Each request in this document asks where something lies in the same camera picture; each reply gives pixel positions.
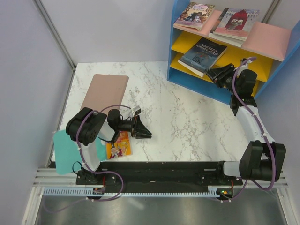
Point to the Nineteen Eighty-Four book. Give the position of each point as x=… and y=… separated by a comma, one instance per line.
x=202, y=56

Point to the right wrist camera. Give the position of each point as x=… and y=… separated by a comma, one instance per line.
x=245, y=62

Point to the aluminium frame rail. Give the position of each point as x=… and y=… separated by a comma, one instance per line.
x=49, y=23

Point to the Edward Tulane book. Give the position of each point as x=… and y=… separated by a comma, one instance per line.
x=216, y=24

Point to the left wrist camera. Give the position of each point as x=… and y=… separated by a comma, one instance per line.
x=136, y=110

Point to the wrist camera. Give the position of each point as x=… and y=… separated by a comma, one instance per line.
x=136, y=110
x=245, y=62

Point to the teal plastic file folder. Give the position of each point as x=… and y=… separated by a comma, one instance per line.
x=66, y=153

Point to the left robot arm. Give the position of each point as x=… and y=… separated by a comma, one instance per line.
x=88, y=126

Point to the blue shelf unit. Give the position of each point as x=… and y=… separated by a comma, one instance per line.
x=271, y=45

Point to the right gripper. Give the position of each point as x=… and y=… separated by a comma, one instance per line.
x=218, y=74

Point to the Roald Dahl Charlie book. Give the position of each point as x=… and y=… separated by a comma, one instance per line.
x=120, y=148

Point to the purple illustrated book on shelf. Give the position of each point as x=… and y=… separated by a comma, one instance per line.
x=195, y=15

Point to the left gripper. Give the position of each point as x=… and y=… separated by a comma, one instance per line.
x=139, y=130

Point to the white cable duct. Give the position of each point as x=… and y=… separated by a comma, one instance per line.
x=92, y=192

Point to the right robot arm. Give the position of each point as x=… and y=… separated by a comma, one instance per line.
x=263, y=158

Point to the pink red Shakespeare story book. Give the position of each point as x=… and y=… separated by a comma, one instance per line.
x=237, y=23

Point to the A Tale of Two Cities book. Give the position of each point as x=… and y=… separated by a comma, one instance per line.
x=228, y=40

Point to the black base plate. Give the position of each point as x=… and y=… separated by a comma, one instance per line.
x=157, y=176

